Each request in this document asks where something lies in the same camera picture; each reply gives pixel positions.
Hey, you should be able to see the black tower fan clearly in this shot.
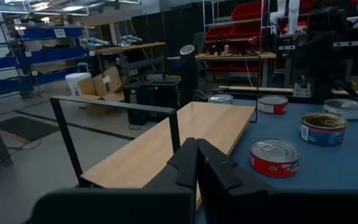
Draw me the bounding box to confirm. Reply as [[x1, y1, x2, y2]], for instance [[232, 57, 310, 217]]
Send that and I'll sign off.
[[178, 44, 199, 107]]

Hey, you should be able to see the black orange-striped floor mat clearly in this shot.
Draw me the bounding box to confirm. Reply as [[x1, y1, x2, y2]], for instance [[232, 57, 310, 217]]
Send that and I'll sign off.
[[0, 115, 61, 146]]

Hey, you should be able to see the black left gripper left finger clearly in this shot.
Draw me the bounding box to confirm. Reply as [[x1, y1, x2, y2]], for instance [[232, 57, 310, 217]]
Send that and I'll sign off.
[[143, 138, 198, 194]]

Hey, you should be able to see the blue label gold-top can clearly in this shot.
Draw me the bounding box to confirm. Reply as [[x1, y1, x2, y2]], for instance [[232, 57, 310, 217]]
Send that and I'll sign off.
[[299, 112, 349, 147]]

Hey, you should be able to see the cardboard box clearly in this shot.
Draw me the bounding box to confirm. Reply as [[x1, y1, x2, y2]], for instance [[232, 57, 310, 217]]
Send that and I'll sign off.
[[78, 66, 127, 110]]

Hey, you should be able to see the red bin rack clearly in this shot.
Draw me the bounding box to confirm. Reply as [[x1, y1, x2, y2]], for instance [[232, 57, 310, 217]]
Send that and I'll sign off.
[[203, 0, 273, 76]]

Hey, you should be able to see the blue label silver-top can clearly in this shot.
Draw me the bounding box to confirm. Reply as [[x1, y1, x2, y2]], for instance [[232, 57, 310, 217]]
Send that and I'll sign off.
[[323, 98, 358, 121]]

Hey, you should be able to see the white bucket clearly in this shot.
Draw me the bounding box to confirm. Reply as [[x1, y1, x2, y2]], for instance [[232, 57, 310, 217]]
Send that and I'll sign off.
[[65, 72, 92, 98]]

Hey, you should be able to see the wooden workbench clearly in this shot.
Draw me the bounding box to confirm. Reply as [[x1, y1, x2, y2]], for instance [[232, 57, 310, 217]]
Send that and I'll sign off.
[[92, 41, 167, 82], [166, 51, 278, 88]]

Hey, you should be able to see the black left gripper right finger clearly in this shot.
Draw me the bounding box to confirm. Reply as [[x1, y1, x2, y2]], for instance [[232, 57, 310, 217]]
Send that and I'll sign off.
[[196, 138, 275, 195]]

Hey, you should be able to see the blue bin rack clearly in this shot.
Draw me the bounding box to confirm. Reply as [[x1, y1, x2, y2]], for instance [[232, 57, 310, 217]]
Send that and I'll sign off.
[[0, 18, 90, 98]]

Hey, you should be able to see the green label tuna can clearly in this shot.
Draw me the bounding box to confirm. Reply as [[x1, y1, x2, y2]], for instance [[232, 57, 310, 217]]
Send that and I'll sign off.
[[208, 93, 234, 105]]

